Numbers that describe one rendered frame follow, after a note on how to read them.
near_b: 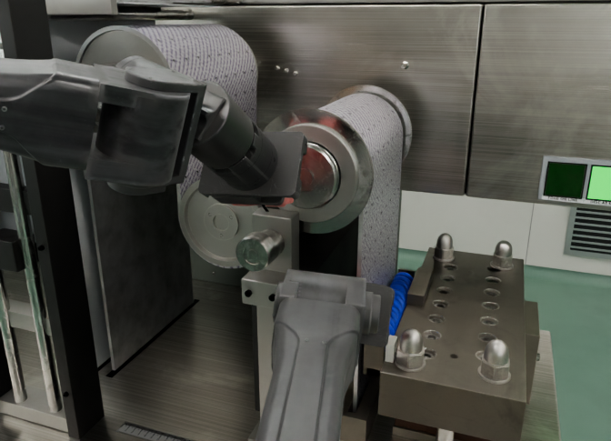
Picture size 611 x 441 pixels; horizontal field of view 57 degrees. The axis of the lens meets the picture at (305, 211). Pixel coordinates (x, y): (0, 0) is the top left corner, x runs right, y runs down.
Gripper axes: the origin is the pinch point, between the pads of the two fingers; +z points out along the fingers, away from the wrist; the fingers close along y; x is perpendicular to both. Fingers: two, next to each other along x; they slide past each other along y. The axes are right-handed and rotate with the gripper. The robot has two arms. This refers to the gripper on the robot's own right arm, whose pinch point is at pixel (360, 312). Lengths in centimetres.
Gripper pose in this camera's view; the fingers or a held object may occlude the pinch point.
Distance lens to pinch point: 71.7
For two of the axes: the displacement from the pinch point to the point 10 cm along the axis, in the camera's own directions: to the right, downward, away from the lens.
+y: 9.4, 1.1, -3.2
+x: 1.7, -9.7, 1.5
